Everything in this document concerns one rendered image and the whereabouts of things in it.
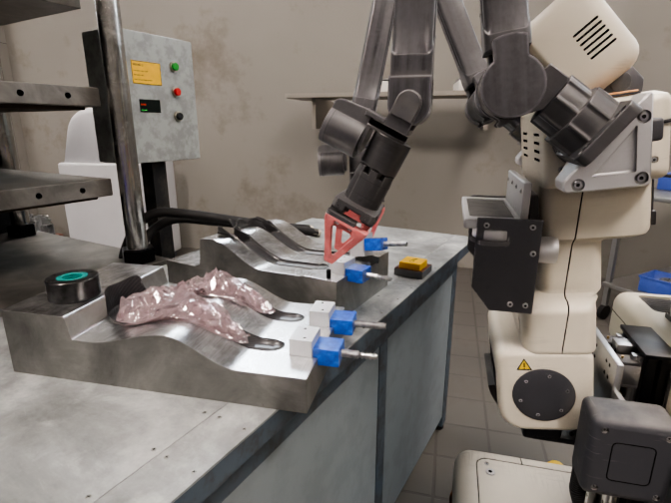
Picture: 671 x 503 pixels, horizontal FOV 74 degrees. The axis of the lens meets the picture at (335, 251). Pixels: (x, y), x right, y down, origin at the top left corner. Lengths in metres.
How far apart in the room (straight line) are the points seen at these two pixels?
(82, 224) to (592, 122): 4.01
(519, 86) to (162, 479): 0.63
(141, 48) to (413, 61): 1.15
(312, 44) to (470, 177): 1.71
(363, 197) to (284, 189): 3.52
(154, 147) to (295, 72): 2.60
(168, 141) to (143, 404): 1.11
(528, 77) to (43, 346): 0.80
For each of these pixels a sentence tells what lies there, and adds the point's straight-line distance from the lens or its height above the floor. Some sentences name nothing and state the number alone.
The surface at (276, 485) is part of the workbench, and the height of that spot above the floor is 0.60.
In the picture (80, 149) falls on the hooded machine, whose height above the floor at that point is 1.01.
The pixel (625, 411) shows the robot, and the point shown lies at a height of 0.75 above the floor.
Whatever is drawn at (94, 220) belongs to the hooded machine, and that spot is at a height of 0.43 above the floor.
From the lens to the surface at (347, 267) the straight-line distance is 0.93.
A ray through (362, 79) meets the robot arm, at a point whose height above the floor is 1.29.
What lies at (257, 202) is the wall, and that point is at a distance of 4.28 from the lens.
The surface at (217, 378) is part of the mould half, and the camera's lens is 0.69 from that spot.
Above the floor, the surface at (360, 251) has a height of 0.91.
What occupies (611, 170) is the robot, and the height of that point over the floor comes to 1.13.
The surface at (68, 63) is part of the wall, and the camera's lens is 5.33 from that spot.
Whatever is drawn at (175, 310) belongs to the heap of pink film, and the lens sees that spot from 0.75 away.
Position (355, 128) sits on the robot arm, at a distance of 0.65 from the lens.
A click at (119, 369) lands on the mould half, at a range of 0.78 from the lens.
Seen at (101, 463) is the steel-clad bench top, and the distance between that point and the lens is 0.65.
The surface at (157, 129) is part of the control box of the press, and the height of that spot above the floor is 1.18.
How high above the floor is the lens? 1.19
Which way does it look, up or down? 16 degrees down
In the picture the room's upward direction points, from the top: straight up
